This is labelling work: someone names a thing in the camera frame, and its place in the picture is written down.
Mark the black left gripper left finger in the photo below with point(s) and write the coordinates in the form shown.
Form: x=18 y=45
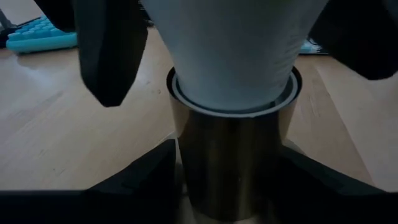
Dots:
x=109 y=208

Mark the teal tray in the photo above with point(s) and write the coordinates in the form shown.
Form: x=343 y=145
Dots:
x=40 y=37

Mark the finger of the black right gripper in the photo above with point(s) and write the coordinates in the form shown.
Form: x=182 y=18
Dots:
x=109 y=46
x=357 y=37

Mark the brass lamp socket base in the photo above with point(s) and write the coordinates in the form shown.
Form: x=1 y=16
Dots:
x=230 y=161

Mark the green spiral notebook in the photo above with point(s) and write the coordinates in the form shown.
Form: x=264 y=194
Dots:
x=308 y=48

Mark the white light bulb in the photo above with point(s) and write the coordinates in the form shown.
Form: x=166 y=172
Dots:
x=233 y=46

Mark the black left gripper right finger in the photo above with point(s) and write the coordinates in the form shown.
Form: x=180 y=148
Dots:
x=326 y=205

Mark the light wooden desk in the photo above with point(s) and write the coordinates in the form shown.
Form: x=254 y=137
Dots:
x=18 y=9

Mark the black frame clamp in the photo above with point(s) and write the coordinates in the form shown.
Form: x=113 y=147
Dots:
x=4 y=19

